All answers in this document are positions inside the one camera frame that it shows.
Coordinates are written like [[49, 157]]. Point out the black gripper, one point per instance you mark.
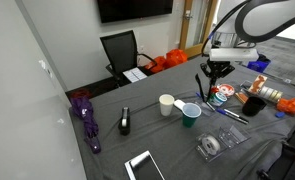
[[215, 70]]

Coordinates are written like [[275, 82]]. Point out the green plastic cup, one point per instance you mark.
[[191, 112]]

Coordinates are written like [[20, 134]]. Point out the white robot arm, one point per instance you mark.
[[241, 25]]

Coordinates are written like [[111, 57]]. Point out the white paper cup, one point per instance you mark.
[[166, 103]]

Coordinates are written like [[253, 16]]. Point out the red white round tin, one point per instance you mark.
[[226, 89]]

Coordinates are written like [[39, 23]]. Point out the teal white round tin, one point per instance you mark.
[[217, 99]]

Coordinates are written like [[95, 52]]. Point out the blue marker pen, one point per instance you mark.
[[231, 116]]

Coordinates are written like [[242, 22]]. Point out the black marker pen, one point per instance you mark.
[[236, 115]]

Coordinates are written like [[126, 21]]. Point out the grey table cloth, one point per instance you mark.
[[172, 145]]

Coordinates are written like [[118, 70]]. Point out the white paper slip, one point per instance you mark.
[[179, 104]]

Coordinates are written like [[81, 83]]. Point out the orange bag on floor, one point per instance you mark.
[[172, 58]]

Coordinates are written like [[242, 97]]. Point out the orange patterned card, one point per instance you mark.
[[257, 84]]

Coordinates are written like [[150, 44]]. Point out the black mug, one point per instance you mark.
[[253, 106]]

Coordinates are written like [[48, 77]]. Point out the blue bin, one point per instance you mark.
[[260, 64]]

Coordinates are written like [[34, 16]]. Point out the clear acrylic square plate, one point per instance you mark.
[[233, 136]]

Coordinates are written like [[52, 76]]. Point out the blue oval eraser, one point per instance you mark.
[[280, 114]]

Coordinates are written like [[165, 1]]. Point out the paper sheet on chair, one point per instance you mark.
[[134, 75]]

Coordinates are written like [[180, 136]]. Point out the black office chair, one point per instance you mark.
[[122, 53]]

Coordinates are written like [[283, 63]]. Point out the black tape dispenser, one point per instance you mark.
[[124, 123]]

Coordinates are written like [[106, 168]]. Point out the purple folded umbrella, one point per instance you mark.
[[83, 108]]

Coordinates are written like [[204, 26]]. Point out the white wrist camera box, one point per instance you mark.
[[233, 54]]

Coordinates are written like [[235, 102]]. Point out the black tablet white frame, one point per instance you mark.
[[143, 167]]

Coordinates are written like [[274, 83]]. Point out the wall television screen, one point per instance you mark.
[[119, 10]]

